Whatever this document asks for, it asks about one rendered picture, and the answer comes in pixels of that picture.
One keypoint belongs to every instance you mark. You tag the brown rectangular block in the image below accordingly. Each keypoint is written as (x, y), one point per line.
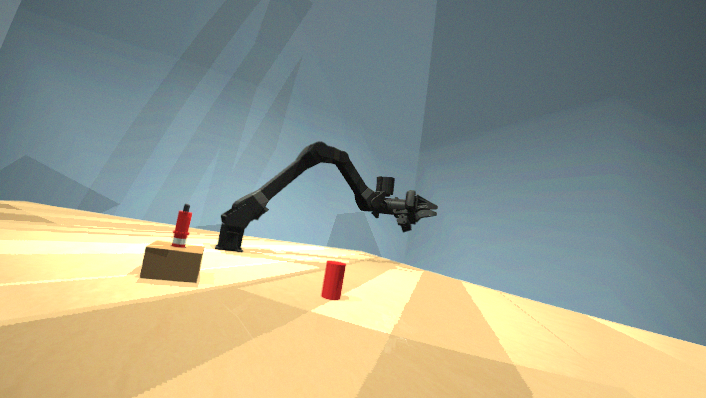
(169, 263)

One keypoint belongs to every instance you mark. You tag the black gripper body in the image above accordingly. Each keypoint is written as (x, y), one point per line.
(409, 204)

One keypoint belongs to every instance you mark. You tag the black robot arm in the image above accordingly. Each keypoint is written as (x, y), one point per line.
(253, 205)

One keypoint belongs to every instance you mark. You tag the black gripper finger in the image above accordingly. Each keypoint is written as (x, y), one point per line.
(423, 204)
(425, 213)

